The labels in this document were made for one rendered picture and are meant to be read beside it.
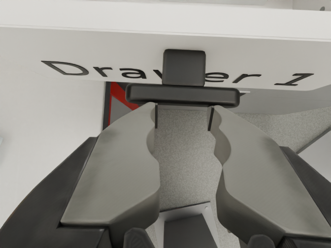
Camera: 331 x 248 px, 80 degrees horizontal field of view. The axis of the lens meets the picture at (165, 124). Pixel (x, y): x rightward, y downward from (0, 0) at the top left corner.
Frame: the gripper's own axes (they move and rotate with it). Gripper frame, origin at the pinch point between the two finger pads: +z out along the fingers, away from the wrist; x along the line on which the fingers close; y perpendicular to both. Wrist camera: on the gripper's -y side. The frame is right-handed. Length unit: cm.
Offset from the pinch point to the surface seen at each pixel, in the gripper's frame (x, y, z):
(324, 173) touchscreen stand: 78, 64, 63
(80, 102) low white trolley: -13.3, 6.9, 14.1
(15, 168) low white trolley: -21.5, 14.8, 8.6
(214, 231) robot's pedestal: 25, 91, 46
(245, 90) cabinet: 18.6, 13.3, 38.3
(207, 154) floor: 20, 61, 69
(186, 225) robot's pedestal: 10, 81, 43
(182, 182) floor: 8, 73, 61
